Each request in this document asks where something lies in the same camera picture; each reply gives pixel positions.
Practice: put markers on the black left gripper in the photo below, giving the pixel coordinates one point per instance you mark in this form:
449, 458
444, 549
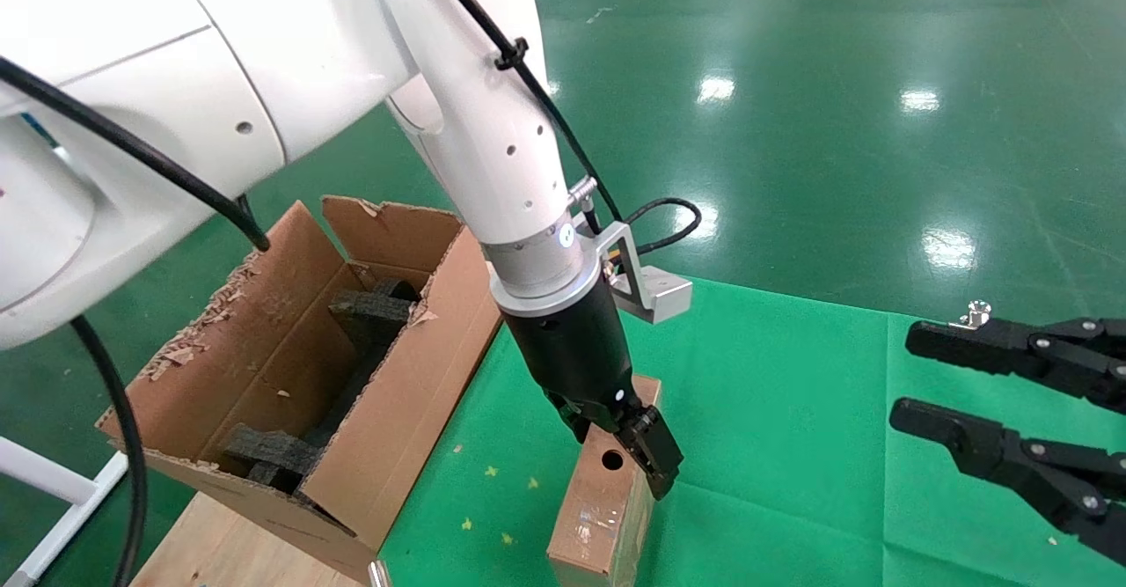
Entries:
572, 349

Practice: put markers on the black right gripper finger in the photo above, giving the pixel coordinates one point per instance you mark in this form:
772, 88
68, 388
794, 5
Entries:
976, 341
968, 442

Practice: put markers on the small brown cardboard box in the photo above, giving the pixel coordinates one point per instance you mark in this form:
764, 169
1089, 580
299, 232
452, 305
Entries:
598, 517

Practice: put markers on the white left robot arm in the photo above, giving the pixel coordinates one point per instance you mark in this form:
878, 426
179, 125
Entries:
264, 59

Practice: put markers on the large open cardboard carton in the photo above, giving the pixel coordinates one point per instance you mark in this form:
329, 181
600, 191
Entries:
396, 429

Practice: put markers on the green table cloth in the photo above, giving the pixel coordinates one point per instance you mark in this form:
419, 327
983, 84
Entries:
792, 446

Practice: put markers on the black foam insert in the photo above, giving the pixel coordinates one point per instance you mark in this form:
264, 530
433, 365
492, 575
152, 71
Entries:
268, 451
369, 310

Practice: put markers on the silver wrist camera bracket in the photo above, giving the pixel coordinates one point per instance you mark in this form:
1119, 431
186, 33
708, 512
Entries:
655, 297

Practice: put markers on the white metal frame pipe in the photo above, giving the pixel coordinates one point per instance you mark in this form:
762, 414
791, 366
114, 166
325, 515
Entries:
44, 473

